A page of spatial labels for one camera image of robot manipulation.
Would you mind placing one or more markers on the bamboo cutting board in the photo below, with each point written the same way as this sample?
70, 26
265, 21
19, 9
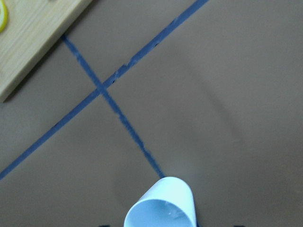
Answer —
33, 27

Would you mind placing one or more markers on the light blue paper cup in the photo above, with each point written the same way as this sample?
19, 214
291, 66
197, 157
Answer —
168, 203

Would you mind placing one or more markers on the top lemon slice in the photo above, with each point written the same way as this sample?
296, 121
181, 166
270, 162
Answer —
3, 15

